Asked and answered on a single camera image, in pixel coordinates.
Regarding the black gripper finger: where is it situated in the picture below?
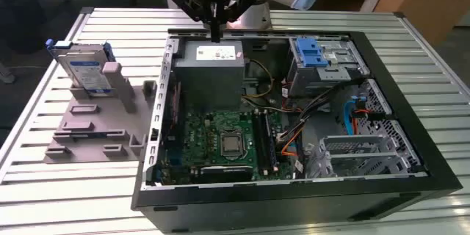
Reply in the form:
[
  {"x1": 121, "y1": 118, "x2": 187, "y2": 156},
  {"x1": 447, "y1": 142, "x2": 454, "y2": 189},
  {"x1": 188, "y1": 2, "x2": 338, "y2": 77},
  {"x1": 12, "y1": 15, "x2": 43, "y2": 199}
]
[
  {"x1": 167, "y1": 0, "x2": 219, "y2": 43},
  {"x1": 216, "y1": 0, "x2": 259, "y2": 43}
]

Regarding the hard disk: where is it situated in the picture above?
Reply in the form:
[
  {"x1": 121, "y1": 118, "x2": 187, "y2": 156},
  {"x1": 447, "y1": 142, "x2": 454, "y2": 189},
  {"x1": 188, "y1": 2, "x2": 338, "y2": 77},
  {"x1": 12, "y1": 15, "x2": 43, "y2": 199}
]
[{"x1": 45, "y1": 41, "x2": 117, "y2": 98}]

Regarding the blue data wire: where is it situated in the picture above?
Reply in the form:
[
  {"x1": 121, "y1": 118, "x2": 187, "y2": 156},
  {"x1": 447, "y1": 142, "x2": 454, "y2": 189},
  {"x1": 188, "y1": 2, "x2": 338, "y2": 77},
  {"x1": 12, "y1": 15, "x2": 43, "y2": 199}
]
[{"x1": 343, "y1": 95, "x2": 368, "y2": 136}]

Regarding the orange red power wire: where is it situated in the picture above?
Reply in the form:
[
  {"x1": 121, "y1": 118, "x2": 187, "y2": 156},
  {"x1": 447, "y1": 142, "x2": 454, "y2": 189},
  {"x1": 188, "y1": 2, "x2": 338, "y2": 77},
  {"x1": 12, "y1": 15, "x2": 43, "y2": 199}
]
[{"x1": 350, "y1": 109, "x2": 392, "y2": 122}]

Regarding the metal disk bay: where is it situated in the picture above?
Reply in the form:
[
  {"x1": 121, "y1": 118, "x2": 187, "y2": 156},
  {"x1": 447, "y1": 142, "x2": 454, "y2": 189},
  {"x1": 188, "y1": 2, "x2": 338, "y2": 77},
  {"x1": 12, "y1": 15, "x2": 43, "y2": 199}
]
[{"x1": 318, "y1": 134, "x2": 419, "y2": 177}]

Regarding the blue plastic drive latch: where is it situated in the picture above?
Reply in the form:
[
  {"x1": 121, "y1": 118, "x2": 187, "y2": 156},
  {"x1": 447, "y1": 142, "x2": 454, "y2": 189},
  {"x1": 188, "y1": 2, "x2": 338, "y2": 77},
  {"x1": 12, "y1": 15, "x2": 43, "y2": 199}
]
[{"x1": 295, "y1": 38, "x2": 330, "y2": 68}]

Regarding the grey power supply unit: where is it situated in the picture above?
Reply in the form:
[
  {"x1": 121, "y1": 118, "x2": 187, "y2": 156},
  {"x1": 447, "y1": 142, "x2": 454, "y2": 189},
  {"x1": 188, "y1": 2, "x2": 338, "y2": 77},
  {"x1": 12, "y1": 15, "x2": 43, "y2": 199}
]
[{"x1": 172, "y1": 39, "x2": 246, "y2": 112}]

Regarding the metal optical drive cage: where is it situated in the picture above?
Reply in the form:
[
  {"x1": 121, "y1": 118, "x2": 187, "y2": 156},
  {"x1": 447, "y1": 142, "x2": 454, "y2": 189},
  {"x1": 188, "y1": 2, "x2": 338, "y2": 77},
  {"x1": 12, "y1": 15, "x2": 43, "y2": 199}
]
[{"x1": 287, "y1": 36, "x2": 370, "y2": 98}]

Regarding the green motherboard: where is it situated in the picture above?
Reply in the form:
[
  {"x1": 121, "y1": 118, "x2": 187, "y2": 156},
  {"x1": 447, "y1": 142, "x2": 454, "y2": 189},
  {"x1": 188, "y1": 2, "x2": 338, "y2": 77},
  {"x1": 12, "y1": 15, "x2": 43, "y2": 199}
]
[{"x1": 160, "y1": 110, "x2": 295, "y2": 185}]

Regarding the CPU socket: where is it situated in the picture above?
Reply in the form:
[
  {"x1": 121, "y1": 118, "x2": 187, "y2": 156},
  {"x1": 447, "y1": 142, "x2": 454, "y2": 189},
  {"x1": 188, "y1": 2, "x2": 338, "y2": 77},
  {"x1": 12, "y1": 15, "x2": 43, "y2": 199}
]
[{"x1": 218, "y1": 129, "x2": 247, "y2": 161}]

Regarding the black office chair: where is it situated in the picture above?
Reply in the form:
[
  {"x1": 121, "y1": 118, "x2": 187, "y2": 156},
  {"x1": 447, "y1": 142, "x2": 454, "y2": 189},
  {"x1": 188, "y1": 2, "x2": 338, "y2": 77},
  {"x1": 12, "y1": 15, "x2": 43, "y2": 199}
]
[{"x1": 0, "y1": 0, "x2": 51, "y2": 56}]

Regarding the black RAM slot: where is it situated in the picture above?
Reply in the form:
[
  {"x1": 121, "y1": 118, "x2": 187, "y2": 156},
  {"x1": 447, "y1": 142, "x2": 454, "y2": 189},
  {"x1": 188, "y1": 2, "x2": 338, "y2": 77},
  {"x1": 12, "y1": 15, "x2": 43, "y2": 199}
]
[{"x1": 252, "y1": 110, "x2": 268, "y2": 172}]

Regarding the silver CPU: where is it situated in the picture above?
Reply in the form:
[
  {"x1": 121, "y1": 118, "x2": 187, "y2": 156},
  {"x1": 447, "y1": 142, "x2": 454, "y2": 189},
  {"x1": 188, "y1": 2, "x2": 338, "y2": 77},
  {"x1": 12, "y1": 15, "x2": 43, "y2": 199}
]
[{"x1": 222, "y1": 135, "x2": 243, "y2": 155}]

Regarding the grey parts rack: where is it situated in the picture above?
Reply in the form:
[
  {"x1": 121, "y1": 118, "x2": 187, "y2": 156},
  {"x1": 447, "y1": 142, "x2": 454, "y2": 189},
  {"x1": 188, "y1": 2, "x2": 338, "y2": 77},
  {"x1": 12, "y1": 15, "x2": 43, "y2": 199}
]
[{"x1": 43, "y1": 63, "x2": 157, "y2": 164}]

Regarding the RAM stick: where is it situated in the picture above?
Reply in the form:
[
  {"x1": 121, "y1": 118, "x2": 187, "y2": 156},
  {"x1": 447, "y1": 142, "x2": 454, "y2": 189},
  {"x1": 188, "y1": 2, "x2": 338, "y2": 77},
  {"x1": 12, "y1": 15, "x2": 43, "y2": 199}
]
[{"x1": 69, "y1": 133, "x2": 108, "y2": 140}]

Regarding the grey furniture foot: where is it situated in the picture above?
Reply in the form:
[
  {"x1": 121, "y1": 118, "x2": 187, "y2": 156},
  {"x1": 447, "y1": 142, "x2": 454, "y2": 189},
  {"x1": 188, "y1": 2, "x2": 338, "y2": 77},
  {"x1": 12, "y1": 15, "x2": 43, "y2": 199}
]
[{"x1": 0, "y1": 61, "x2": 16, "y2": 84}]

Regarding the black graphics card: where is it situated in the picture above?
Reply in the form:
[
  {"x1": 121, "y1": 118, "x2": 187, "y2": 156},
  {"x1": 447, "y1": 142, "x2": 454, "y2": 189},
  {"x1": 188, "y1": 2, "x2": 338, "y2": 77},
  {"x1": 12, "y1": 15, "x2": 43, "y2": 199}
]
[{"x1": 190, "y1": 164, "x2": 255, "y2": 184}]

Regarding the black PC case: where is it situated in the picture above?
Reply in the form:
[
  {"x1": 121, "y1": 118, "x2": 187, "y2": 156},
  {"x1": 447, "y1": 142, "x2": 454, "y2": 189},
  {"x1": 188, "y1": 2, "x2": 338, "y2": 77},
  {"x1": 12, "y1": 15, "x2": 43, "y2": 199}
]
[{"x1": 131, "y1": 28, "x2": 463, "y2": 233}]

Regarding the yellow wire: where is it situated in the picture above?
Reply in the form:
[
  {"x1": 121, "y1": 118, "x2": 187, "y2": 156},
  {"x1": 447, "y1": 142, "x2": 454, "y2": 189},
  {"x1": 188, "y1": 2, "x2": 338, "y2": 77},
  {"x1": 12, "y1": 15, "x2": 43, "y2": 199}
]
[{"x1": 240, "y1": 58, "x2": 275, "y2": 100}]

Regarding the black cable bundle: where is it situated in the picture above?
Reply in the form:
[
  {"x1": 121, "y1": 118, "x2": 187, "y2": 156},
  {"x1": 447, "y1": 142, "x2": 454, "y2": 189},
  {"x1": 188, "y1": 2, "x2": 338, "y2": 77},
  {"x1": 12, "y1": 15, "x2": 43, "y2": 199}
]
[{"x1": 276, "y1": 79, "x2": 359, "y2": 147}]

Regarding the orange wire loop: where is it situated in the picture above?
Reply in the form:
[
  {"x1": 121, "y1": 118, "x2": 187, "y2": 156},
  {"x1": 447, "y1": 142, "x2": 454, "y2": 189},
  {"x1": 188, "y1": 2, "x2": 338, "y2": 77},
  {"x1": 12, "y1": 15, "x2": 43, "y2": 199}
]
[{"x1": 280, "y1": 135, "x2": 299, "y2": 159}]

